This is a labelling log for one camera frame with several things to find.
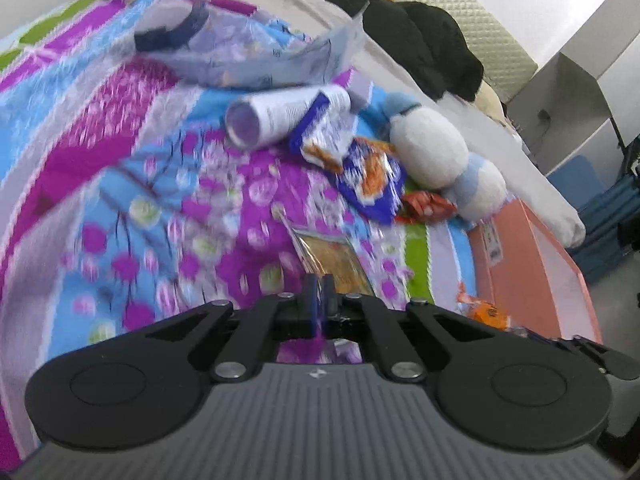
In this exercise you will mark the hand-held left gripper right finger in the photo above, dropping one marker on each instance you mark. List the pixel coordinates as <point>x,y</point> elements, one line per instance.
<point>328,301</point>

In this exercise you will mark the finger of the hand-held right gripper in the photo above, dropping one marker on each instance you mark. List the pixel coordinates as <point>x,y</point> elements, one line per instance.
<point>615,360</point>

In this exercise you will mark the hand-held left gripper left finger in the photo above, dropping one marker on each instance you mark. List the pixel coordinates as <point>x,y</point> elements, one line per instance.
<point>311,296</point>

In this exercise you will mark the clear golden snack packet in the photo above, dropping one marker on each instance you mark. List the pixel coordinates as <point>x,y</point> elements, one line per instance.
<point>330,255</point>

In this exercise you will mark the pink cardboard box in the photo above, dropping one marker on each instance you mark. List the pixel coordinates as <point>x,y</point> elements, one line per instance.
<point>530,260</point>

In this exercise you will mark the dark red snack packet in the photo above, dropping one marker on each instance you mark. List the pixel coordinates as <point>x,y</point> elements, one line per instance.
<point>425,206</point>

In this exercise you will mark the blue orange snack packet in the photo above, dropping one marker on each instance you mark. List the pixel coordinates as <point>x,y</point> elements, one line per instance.
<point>372,175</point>

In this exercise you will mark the blue suitcase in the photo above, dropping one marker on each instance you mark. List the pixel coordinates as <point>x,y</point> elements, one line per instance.
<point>600,220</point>

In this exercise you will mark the blue white snack packet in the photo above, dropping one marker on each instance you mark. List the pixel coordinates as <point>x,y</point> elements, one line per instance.
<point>325,135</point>

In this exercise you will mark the white spray can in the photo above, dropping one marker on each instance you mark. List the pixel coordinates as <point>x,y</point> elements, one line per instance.
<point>280,112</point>

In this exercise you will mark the white blue plush toy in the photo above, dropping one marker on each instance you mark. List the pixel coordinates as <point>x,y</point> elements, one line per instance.
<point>430,145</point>

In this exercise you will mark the striped floral bedsheet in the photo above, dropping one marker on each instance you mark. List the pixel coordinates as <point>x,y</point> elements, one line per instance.
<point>150,185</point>

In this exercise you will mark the black stand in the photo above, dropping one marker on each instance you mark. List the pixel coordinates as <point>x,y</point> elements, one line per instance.
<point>631,160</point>

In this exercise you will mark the purple clear plastic bag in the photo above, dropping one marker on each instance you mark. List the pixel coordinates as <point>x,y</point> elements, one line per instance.
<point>240,62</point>

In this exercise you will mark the grey cabinet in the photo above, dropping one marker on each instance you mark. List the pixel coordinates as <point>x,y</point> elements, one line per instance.
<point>565,110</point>

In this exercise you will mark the black clothes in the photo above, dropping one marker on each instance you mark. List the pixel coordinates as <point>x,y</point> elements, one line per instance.
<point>425,40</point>

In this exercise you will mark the white quilted headboard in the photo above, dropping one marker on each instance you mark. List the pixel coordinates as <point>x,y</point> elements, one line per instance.
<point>475,5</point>

